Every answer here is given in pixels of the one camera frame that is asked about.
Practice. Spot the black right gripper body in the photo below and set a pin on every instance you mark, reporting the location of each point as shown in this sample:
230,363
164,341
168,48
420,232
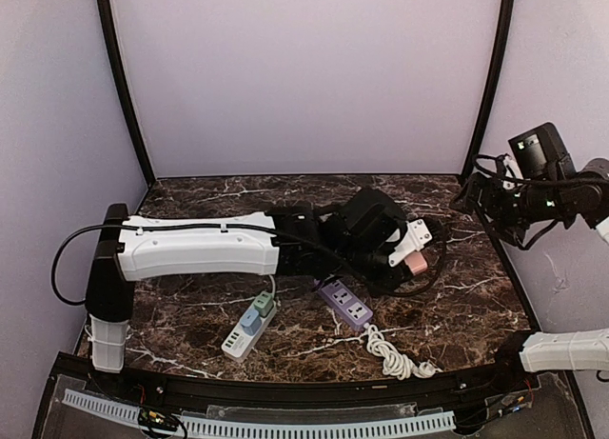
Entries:
482,197

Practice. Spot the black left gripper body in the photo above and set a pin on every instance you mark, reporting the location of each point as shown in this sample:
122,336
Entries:
397,271

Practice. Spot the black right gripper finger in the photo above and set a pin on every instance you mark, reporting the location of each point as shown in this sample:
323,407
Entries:
468,199
512,235

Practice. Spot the pink plug adapter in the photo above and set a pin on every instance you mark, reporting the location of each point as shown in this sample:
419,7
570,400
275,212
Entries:
416,262

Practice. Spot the purple power strip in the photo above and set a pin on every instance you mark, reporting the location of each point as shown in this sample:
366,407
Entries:
345,303

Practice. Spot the green plug adapter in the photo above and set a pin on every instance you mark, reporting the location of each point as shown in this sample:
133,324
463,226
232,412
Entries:
264,303

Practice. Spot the blue plug adapter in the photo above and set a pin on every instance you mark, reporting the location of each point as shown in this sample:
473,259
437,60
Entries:
251,322

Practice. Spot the white power strip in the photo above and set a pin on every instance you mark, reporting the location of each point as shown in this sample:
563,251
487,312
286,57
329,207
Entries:
237,345

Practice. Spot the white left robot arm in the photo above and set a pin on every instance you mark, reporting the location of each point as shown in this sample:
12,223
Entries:
294,241

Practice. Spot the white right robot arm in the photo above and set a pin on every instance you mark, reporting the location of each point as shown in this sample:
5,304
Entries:
556,228

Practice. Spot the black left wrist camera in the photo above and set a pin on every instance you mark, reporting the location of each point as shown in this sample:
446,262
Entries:
372,221

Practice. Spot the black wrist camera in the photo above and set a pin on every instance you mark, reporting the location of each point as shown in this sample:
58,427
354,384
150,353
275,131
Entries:
541,154
372,221

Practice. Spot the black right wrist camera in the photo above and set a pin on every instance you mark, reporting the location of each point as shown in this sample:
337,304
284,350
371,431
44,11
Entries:
541,154

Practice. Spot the white slotted cable duct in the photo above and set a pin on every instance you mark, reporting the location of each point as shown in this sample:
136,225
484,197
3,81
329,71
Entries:
258,423

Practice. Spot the black front table rail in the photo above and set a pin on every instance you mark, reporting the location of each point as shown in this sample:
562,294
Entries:
465,390

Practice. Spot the black frame post left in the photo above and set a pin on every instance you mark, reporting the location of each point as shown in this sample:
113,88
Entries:
122,88

